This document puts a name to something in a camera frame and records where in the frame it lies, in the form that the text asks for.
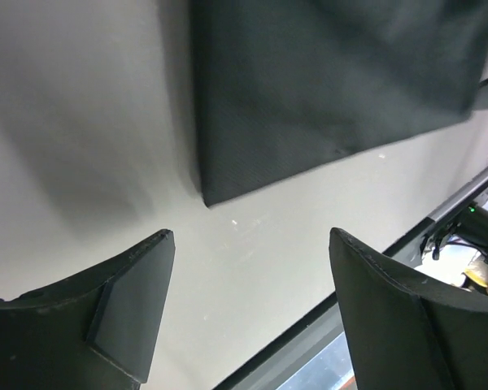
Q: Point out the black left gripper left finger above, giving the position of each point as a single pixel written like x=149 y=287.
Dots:
x=96 y=329

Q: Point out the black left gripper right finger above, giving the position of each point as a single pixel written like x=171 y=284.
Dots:
x=404 y=329

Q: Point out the black t shirt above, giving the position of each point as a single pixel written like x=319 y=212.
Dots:
x=281 y=87

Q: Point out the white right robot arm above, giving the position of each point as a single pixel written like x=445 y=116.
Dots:
x=461 y=220

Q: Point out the black table edge rail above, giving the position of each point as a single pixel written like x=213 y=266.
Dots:
x=286 y=354

